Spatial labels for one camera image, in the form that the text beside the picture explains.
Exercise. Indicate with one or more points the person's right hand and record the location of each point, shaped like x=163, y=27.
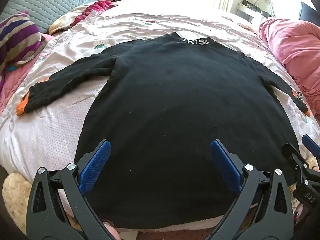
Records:
x=300, y=210

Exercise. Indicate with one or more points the red floral blanket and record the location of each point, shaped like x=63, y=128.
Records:
x=100, y=6

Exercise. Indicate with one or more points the cream fluffy rug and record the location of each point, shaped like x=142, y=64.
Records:
x=15, y=192

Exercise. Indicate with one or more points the grey quilted headboard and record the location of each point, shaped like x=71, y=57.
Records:
x=50, y=0

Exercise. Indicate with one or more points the black screen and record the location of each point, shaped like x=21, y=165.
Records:
x=307, y=11

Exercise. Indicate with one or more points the white dressing table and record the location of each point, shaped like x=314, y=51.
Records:
x=250, y=12

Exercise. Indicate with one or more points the peach floral cloth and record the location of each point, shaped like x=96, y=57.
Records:
x=247, y=26

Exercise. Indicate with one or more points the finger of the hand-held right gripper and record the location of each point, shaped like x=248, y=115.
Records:
x=296, y=157
x=312, y=146

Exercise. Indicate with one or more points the pink blanket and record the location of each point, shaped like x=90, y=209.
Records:
x=295, y=47

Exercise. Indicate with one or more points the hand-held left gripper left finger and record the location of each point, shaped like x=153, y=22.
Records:
x=96, y=165

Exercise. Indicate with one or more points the white printed bedsheet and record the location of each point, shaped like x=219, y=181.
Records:
x=125, y=25

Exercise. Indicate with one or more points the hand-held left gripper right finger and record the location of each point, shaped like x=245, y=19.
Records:
x=225, y=165

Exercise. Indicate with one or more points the black sweater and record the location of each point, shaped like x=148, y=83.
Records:
x=162, y=105

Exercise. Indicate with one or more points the person's left hand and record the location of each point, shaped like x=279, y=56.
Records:
x=111, y=231

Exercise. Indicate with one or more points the purple striped pillow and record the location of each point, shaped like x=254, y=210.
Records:
x=17, y=35

